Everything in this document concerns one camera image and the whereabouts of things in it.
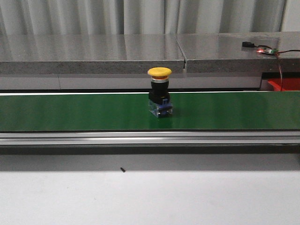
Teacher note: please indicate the green conveyor belt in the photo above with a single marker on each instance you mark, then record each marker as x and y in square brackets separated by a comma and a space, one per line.
[87, 112]

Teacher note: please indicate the black connector plug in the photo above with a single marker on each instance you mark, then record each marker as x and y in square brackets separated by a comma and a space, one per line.
[248, 44]

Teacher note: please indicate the grey stone countertop slab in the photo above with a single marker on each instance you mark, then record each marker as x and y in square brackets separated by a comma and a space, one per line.
[136, 54]

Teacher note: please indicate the grey pleated curtain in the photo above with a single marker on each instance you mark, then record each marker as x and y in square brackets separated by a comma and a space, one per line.
[37, 17]

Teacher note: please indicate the red plastic tray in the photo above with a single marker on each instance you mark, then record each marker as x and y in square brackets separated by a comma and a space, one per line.
[287, 84]

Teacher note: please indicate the small green circuit board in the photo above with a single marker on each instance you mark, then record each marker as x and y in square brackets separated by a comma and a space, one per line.
[267, 51]

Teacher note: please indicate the aluminium conveyor frame rail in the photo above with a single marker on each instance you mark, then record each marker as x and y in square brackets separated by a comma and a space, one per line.
[176, 138]

